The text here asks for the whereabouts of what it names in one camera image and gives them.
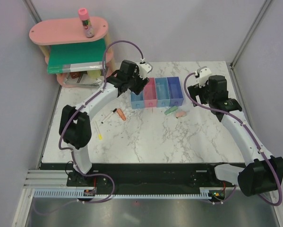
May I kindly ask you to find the aluminium frame post right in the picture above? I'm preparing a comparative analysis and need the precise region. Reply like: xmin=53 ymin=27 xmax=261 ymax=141
xmin=228 ymin=0 xmax=274 ymax=69

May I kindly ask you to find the yellow cup on shelf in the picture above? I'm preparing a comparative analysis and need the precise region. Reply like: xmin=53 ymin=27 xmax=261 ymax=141
xmin=87 ymin=70 xmax=102 ymax=79

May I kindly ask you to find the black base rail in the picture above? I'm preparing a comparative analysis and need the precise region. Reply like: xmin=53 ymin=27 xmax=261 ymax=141
xmin=65 ymin=162 xmax=266 ymax=197

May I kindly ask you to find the aluminium frame post left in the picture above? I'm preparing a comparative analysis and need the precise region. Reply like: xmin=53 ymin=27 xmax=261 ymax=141
xmin=23 ymin=0 xmax=42 ymax=23

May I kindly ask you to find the black white pen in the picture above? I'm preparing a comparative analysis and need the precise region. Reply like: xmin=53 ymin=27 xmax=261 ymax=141
xmin=101 ymin=108 xmax=117 ymax=124

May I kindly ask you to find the pink eraser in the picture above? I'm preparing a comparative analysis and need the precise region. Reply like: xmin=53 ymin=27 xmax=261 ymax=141
xmin=175 ymin=111 xmax=187 ymax=119

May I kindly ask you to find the pink capped bottle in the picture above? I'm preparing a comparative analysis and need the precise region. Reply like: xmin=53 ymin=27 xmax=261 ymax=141
xmin=78 ymin=8 xmax=94 ymax=38

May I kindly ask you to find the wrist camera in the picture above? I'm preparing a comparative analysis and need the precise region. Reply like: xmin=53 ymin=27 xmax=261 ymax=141
xmin=137 ymin=62 xmax=153 ymax=79
xmin=195 ymin=66 xmax=212 ymax=87

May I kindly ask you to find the orange highlighter marker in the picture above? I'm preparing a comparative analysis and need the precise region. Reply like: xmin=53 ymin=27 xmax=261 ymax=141
xmin=116 ymin=108 xmax=127 ymax=121

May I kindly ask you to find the dark blue plastic bin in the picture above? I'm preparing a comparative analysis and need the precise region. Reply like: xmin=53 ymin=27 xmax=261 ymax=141
xmin=167 ymin=77 xmax=184 ymax=106

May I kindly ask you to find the pink wooden shelf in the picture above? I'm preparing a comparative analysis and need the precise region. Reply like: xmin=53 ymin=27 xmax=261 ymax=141
xmin=29 ymin=17 xmax=115 ymax=87

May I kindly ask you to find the green book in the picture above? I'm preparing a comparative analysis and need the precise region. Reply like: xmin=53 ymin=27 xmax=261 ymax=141
xmin=47 ymin=39 xmax=106 ymax=74

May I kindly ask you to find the brown toy on shelf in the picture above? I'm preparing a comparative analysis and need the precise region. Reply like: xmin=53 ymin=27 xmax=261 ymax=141
xmin=69 ymin=72 xmax=81 ymax=79

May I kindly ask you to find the aluminium frame post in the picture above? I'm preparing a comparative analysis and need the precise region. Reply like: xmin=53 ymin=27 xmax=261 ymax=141
xmin=23 ymin=0 xmax=42 ymax=23
xmin=228 ymin=0 xmax=274 ymax=69

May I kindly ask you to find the green eraser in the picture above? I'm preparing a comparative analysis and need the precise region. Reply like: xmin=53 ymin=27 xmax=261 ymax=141
xmin=164 ymin=106 xmax=178 ymax=115

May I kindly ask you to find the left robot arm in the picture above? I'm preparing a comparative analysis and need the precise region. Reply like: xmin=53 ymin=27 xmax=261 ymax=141
xmin=59 ymin=60 xmax=153 ymax=186

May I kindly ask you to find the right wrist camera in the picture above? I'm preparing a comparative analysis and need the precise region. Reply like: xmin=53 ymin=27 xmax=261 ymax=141
xmin=195 ymin=66 xmax=212 ymax=87

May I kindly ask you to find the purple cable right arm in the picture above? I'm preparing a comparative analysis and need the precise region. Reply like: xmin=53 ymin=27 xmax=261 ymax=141
xmin=183 ymin=72 xmax=283 ymax=208

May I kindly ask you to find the light blue bin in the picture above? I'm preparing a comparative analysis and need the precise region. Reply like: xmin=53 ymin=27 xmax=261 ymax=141
xmin=130 ymin=91 xmax=145 ymax=109
xmin=155 ymin=78 xmax=171 ymax=107

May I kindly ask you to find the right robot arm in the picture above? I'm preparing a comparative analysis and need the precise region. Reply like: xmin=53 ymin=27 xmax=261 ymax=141
xmin=183 ymin=74 xmax=283 ymax=206

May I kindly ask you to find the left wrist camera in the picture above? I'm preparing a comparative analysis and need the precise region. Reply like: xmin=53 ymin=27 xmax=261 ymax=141
xmin=137 ymin=62 xmax=153 ymax=79

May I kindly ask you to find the yellow capped pen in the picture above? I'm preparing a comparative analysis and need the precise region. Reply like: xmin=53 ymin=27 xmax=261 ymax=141
xmin=95 ymin=122 xmax=103 ymax=140

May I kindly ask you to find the pink plastic bin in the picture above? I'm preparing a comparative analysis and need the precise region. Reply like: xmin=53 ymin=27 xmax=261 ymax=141
xmin=143 ymin=78 xmax=157 ymax=108

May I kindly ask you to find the white cable duct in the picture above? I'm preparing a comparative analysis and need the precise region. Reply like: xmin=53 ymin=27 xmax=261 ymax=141
xmin=33 ymin=187 xmax=213 ymax=200

